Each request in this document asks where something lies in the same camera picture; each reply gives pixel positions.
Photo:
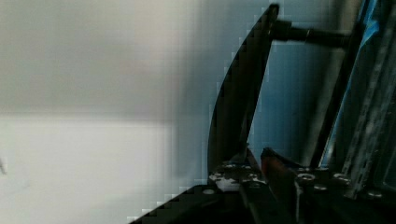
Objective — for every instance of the black red gripper right finger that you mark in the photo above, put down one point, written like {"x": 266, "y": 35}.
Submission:
{"x": 311, "y": 195}

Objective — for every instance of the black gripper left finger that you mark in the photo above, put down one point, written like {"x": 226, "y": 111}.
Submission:
{"x": 247, "y": 180}

